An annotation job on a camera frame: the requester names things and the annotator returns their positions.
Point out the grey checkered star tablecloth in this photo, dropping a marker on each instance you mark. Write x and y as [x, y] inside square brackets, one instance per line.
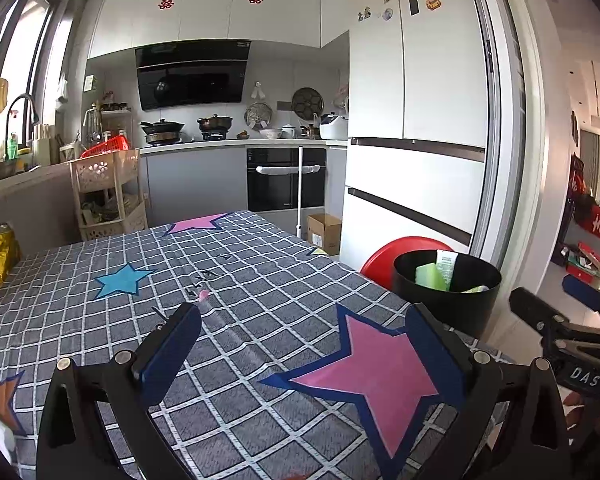
[260, 310]

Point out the golden foil bag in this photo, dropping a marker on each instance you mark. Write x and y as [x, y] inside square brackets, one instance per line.
[0, 260]

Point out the round fridge magnet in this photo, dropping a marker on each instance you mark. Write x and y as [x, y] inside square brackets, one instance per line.
[388, 14]

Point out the grey lower kitchen cabinets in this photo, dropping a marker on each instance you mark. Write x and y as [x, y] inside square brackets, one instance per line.
[195, 180]

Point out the small round steamer rack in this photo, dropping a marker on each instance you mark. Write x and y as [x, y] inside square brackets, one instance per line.
[258, 116]

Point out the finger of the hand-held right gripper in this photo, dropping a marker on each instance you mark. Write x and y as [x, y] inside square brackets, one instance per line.
[535, 307]
[587, 292]

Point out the white green tube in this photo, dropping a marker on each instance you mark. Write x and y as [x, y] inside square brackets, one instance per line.
[445, 270]

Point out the brown cardboard box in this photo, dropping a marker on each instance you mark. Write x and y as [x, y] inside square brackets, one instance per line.
[322, 235]

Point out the yellow green packet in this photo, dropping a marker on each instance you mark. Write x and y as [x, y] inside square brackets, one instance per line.
[475, 289]

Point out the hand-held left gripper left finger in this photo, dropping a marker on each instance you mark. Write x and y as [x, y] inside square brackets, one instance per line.
[170, 350]

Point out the white teapot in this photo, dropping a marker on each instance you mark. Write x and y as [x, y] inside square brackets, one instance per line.
[288, 132]

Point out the white refrigerator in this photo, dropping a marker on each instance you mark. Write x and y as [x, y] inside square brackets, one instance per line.
[430, 85]

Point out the red plastic basket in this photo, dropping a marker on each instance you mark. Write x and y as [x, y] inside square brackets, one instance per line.
[112, 145]

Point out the figure fridge magnet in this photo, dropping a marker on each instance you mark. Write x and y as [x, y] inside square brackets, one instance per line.
[364, 14]

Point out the orange fridge magnet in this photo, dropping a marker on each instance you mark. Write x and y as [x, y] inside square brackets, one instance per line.
[433, 2]

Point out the black kitchen faucet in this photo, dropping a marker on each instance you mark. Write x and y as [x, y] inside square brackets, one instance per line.
[22, 97]

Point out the black built-in oven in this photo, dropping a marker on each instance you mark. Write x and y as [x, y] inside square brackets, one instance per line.
[280, 190]

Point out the large round steamer rack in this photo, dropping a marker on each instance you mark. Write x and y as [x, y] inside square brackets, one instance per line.
[308, 102]

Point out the black wok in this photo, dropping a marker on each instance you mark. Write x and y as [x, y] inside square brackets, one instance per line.
[162, 126]

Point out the dark cooking pot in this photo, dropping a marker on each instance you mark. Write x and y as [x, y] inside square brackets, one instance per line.
[215, 124]

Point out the small pink scrap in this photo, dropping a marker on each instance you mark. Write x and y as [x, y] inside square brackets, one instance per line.
[204, 296]

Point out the black range hood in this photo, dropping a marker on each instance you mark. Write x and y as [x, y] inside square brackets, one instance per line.
[190, 80]

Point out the white rice cooker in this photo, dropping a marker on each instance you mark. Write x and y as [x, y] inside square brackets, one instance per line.
[334, 127]

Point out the black round waste bin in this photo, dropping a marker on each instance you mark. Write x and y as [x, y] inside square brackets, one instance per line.
[445, 315]

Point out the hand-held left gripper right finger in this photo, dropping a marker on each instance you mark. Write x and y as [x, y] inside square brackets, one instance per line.
[437, 355]

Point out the beige plastic storage trolley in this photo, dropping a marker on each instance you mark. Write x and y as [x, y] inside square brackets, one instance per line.
[105, 170]

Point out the white upper cabinets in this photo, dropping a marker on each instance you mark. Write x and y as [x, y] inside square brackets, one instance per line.
[205, 20]

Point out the white bowl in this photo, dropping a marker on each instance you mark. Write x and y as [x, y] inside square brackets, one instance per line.
[270, 133]

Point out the red round stool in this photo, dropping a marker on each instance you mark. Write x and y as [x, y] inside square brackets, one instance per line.
[380, 265]

